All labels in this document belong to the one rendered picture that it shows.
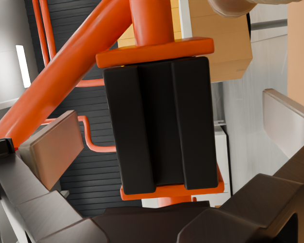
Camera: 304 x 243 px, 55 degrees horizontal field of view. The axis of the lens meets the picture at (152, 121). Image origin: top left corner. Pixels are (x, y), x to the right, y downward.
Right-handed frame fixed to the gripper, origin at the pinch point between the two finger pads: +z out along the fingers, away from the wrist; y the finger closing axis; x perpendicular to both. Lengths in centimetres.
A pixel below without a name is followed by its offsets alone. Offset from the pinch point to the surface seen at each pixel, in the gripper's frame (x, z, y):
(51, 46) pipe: 14, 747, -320
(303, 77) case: -0.7, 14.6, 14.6
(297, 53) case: 1.9, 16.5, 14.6
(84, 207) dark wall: -620, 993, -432
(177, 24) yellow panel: 26, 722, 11
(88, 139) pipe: -243, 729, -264
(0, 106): -121, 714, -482
